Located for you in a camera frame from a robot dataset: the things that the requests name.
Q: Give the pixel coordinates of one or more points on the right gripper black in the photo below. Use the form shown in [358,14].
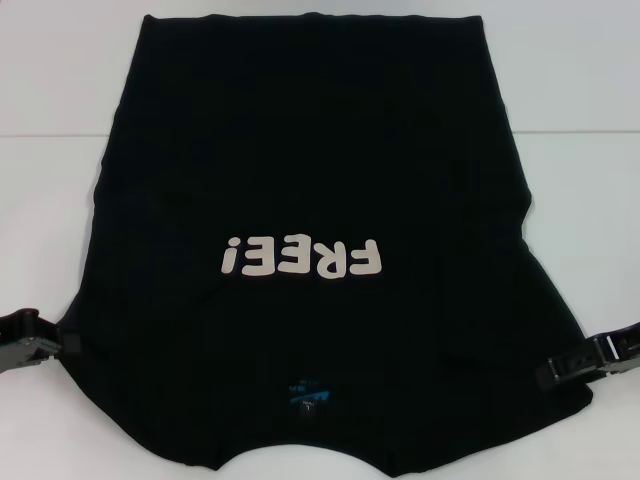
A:
[627,350]

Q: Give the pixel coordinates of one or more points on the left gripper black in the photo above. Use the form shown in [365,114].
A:
[20,327]

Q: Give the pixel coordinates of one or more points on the black shirt with FREE print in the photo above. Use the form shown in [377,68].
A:
[300,150]

